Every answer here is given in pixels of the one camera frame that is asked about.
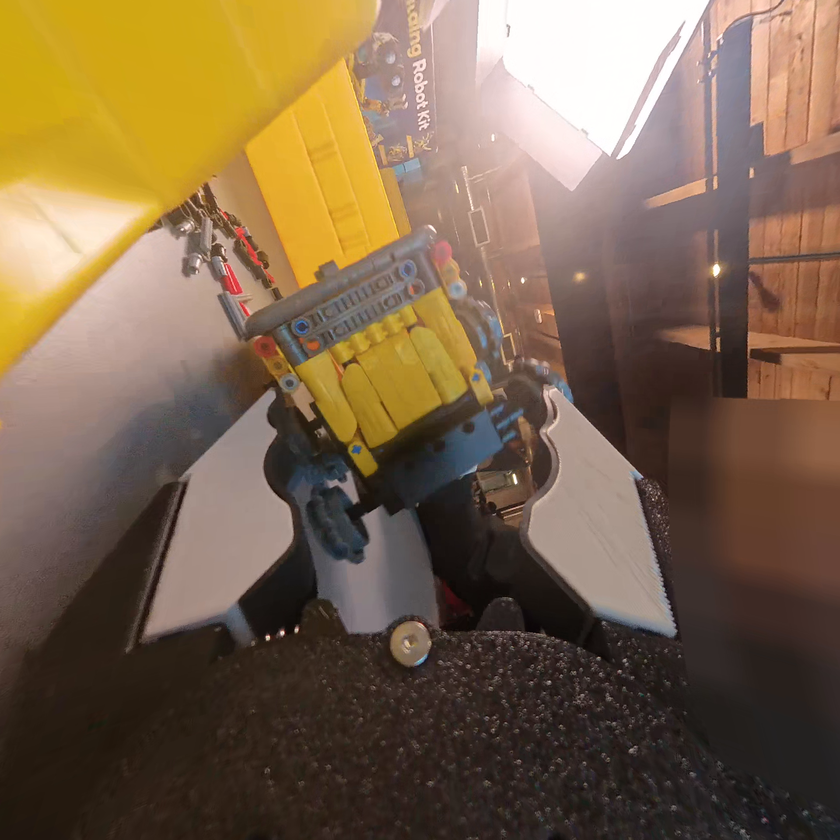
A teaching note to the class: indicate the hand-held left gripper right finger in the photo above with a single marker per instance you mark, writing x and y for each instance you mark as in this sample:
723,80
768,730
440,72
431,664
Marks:
597,531

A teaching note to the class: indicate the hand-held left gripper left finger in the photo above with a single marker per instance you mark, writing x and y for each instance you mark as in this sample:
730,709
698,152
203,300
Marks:
216,538

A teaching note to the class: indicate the yellow brick toy truck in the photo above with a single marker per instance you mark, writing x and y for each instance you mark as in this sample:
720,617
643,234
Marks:
394,380

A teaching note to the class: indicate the pale grey desk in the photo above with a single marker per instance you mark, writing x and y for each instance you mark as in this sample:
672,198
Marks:
98,426

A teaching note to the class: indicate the pile of small brick parts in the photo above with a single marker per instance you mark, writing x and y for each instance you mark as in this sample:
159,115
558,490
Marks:
216,249

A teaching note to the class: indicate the large yellow storage bin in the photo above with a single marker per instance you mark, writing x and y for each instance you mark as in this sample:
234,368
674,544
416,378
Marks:
131,98

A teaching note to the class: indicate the blue toy kit box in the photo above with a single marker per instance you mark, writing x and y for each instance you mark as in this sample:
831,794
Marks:
407,85

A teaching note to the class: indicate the black metal post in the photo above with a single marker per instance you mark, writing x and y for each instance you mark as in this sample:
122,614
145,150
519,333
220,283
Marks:
732,197

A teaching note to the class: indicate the wooden wall shelves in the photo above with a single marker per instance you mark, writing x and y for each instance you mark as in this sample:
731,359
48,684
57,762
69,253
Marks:
794,197

